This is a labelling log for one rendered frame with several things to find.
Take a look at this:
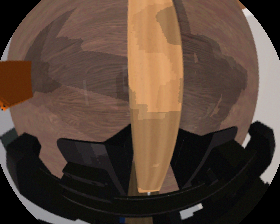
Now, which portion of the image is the wooden bed post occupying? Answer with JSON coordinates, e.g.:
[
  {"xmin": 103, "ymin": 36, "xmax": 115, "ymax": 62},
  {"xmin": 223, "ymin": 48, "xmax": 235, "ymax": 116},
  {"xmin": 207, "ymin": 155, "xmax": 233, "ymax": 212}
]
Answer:
[{"xmin": 125, "ymin": 163, "xmax": 160, "ymax": 224}]

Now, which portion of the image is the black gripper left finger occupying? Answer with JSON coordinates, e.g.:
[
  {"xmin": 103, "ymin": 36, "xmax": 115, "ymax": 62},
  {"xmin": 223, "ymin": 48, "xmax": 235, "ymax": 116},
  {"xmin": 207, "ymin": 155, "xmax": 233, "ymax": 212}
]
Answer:
[{"xmin": 56, "ymin": 124, "xmax": 133, "ymax": 196}]

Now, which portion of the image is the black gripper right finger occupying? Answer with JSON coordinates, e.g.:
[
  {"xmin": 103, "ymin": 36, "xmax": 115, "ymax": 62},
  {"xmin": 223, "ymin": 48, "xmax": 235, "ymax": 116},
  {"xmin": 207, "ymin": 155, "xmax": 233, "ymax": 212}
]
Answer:
[{"xmin": 169, "ymin": 127, "xmax": 237, "ymax": 190}]

